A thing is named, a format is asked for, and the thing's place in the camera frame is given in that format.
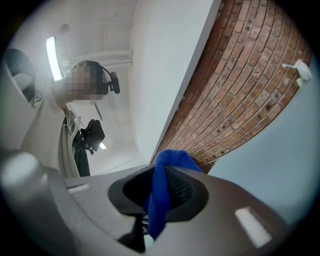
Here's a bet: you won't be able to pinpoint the bright blue cloth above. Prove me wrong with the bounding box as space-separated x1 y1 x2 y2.
143 149 204 241

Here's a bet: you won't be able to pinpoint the black head-mounted camera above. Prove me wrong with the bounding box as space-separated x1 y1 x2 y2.
108 71 122 95

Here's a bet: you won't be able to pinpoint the white mug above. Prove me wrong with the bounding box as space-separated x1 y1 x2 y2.
293 59 312 82

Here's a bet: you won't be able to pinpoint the person's head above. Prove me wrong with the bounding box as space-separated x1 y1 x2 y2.
66 59 111 102

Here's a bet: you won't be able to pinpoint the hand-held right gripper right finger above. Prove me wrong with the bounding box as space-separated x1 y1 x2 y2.
149 165 291 256

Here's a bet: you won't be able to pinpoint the white ceiling pipes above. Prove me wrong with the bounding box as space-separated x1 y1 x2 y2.
69 49 134 67

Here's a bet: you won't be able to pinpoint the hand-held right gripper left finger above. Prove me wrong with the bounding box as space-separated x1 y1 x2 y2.
63 163 155 242

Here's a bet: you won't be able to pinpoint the person's grey top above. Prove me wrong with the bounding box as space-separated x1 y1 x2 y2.
19 81 84 179

